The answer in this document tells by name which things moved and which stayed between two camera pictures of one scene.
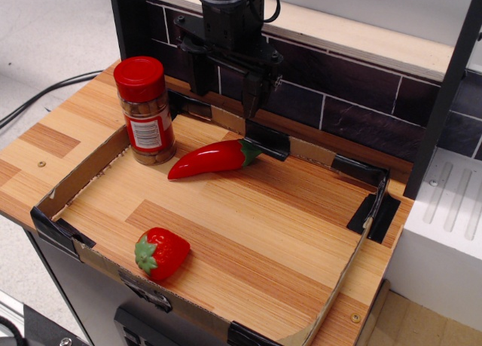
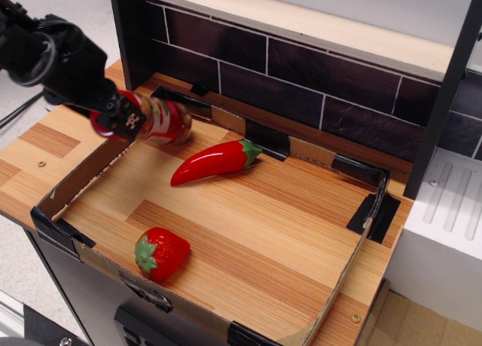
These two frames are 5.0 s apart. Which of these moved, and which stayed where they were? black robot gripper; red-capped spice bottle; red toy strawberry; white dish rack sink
Moved: black robot gripper; red-capped spice bottle
Stayed: red toy strawberry; white dish rack sink
